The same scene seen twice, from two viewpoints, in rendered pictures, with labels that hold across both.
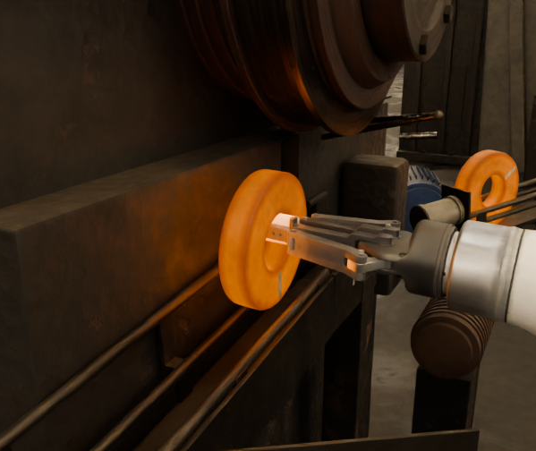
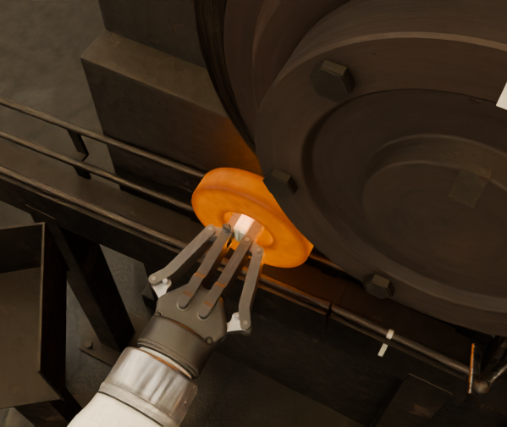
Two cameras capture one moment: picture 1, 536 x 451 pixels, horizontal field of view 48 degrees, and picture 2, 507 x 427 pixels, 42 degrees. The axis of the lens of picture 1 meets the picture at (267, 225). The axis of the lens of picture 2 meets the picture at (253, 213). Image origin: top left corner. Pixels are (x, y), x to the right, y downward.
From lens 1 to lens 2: 0.89 m
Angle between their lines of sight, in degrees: 75
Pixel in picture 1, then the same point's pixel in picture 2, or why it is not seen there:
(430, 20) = (481, 296)
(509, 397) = not seen: outside the picture
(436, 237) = (149, 334)
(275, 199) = (234, 202)
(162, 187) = (204, 112)
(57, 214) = (109, 67)
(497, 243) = (117, 377)
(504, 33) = not seen: outside the picture
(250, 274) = (201, 215)
